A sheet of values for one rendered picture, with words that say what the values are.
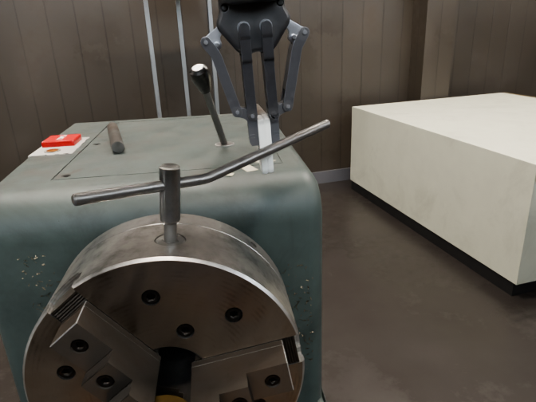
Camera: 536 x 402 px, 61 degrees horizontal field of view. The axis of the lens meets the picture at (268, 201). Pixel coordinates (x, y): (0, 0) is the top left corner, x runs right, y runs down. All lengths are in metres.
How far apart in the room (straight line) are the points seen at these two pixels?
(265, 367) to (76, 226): 0.32
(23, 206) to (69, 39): 3.35
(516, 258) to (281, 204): 2.28
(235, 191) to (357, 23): 3.89
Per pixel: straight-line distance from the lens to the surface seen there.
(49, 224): 0.67
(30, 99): 4.07
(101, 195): 0.47
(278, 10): 0.56
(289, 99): 0.57
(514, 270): 2.86
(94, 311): 0.52
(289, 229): 0.65
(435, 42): 4.64
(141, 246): 0.52
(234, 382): 0.51
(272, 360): 0.52
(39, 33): 4.02
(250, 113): 0.56
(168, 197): 0.49
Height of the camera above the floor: 1.45
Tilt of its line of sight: 21 degrees down
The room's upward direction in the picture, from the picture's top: 2 degrees counter-clockwise
